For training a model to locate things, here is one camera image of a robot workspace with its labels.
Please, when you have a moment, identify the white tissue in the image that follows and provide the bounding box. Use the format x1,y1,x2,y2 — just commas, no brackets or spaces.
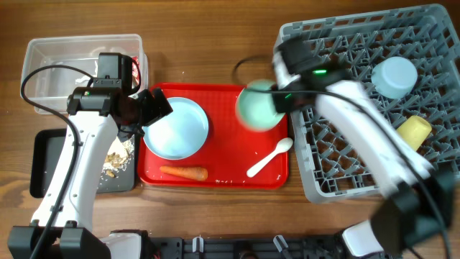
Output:
93,60,98,78

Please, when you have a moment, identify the clear plastic waste bin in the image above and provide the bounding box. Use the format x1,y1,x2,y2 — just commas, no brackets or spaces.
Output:
22,34,149,114

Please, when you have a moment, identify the black waste tray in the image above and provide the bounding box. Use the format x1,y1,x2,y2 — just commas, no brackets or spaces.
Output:
29,129,139,199

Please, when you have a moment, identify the red plastic tray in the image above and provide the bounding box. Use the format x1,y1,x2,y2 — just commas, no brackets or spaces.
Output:
137,83,289,189

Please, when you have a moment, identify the white plastic spoon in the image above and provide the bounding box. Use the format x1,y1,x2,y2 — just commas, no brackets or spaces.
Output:
247,137,293,178

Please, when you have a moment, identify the light blue plate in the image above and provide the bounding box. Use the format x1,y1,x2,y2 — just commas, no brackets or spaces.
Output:
143,97,209,160

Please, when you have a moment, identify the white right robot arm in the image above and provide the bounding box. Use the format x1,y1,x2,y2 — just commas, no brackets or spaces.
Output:
272,37,455,258

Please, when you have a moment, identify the mint green bowl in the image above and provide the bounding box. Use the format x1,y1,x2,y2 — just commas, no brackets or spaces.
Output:
236,79,285,132

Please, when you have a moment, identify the grey plastic dishwasher rack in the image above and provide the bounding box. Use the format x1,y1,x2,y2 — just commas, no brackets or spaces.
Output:
277,4,459,204

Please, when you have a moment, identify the food scraps and rice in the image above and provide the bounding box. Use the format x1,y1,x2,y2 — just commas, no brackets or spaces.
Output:
102,138,134,178

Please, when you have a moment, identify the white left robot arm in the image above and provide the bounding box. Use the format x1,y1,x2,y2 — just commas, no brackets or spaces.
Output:
7,53,173,258

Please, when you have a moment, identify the orange carrot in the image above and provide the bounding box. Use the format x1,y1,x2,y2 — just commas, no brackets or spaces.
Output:
160,166,208,181

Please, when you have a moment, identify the red snack wrapper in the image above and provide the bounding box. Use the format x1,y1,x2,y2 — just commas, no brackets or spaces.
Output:
132,56,140,86

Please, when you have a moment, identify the yellow plastic cup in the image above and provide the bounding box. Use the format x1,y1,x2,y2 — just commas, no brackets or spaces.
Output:
397,115,432,151

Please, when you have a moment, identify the light blue bowl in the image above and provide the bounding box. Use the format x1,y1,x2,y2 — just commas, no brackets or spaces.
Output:
371,57,418,99

